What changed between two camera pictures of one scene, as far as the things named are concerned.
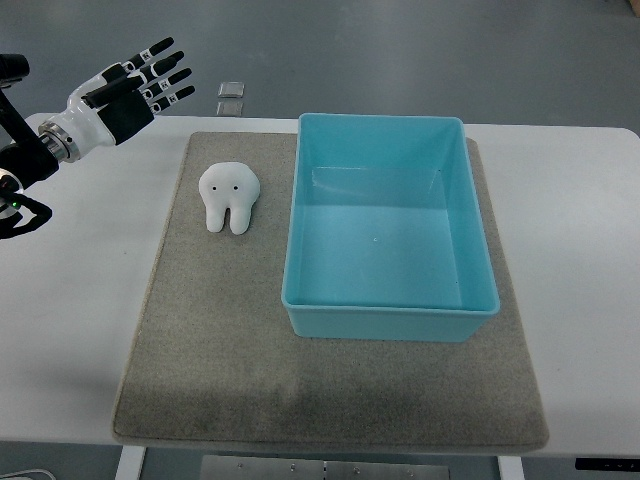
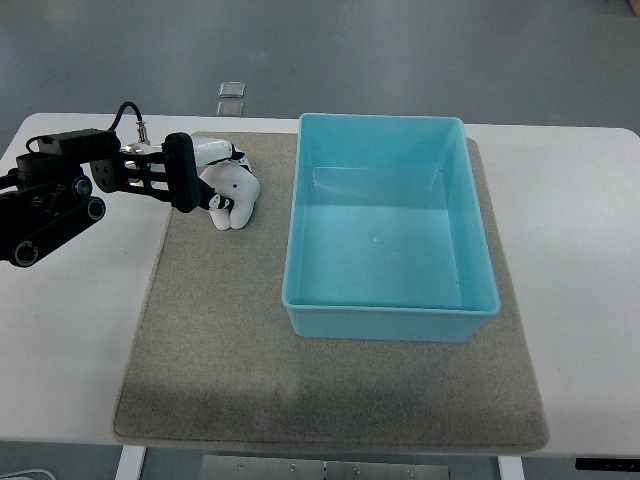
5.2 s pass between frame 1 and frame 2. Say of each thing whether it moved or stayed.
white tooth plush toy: stayed
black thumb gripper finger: moved
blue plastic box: stayed
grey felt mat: stayed
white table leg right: stayed
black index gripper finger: moved
